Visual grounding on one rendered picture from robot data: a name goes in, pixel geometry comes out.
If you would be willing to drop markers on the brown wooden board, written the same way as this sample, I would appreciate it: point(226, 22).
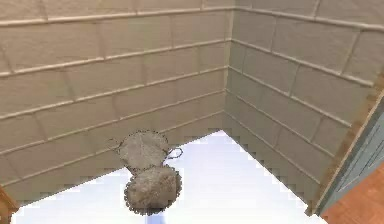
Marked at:
point(6, 206)

